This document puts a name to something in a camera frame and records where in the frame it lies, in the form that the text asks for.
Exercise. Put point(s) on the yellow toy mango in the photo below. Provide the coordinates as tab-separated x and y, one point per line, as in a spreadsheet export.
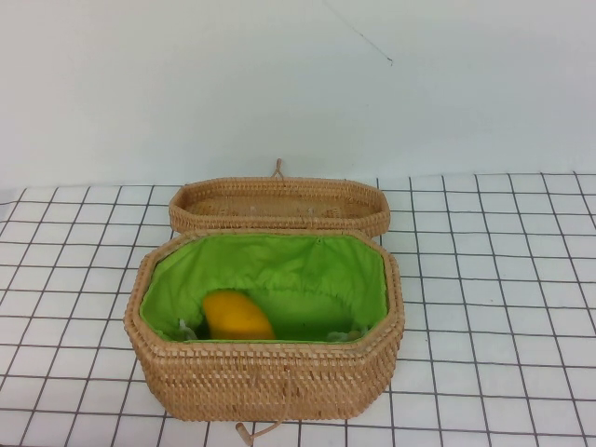
233	316

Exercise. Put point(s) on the green fabric basket liner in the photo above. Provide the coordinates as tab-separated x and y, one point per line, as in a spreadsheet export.
302	265

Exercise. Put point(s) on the woven rattan basket lid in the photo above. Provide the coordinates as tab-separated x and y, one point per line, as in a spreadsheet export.
209	205

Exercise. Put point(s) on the woven rattan basket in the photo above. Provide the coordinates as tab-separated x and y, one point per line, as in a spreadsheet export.
233	382

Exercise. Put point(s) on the rattan loop on lid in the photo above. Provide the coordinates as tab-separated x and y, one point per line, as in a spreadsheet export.
278	168

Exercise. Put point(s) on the white black-grid tablecloth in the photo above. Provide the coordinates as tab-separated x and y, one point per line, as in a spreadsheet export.
512	233

